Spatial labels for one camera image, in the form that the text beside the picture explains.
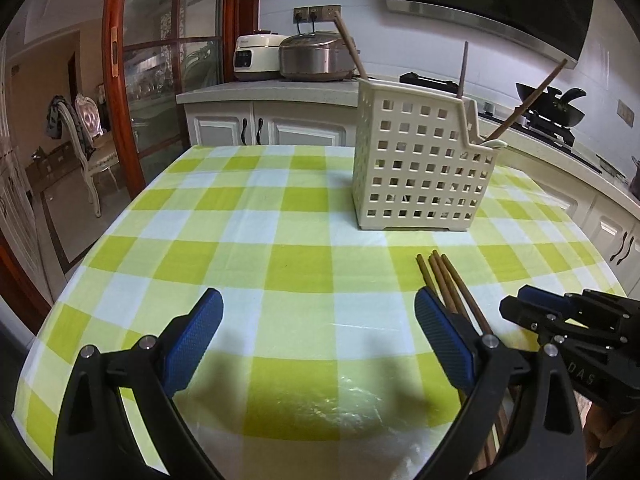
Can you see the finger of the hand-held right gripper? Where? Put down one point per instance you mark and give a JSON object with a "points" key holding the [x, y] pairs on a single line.
{"points": [[525, 315], [542, 296]]}

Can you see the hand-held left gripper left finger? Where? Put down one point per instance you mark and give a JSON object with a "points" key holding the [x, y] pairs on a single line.
{"points": [[197, 340]]}

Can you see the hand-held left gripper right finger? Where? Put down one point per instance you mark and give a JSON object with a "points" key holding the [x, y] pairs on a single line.
{"points": [[445, 340]]}

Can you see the white ceramic spoon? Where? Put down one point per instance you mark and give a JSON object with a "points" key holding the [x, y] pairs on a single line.
{"points": [[492, 146]]}

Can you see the cream plastic utensil basket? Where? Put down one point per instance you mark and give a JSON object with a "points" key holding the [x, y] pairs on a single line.
{"points": [[415, 180]]}

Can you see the person's right hand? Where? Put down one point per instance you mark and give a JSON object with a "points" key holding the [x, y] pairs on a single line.
{"points": [[605, 430]]}

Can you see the yellow-green checked tablecloth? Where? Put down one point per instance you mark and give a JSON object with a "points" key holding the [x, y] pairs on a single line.
{"points": [[250, 260]]}

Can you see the black glass gas cooktop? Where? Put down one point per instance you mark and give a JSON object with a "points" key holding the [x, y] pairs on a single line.
{"points": [[585, 155]]}

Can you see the black burner grate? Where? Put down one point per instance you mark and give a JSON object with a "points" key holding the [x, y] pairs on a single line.
{"points": [[550, 127], [425, 79]]}

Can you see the black wok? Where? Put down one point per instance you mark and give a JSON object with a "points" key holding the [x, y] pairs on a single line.
{"points": [[565, 110]]}

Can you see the brown wooden side table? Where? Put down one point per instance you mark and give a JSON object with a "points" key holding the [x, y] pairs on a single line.
{"points": [[50, 165]]}

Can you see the white panel cabinet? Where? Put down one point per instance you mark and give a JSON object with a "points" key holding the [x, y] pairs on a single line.
{"points": [[15, 200]]}

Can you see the white ornate dining chair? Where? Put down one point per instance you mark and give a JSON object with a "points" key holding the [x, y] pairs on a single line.
{"points": [[87, 122]]}

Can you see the wooden glass sliding door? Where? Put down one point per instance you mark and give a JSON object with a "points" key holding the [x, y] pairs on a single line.
{"points": [[165, 85]]}

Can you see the dark garment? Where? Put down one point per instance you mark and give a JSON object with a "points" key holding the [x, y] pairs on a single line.
{"points": [[54, 115]]}

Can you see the white electric pressure cooker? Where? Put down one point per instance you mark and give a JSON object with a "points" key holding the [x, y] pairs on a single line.
{"points": [[255, 57]]}

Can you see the silver rice cooker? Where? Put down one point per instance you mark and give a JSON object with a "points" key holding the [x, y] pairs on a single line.
{"points": [[315, 57]]}

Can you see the red-brown wooden door frame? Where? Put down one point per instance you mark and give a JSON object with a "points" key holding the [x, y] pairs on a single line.
{"points": [[25, 280]]}

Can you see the single wall socket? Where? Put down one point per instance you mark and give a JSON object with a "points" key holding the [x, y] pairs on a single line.
{"points": [[625, 112]]}

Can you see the wall power outlet panel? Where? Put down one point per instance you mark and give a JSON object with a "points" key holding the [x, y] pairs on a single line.
{"points": [[320, 11]]}

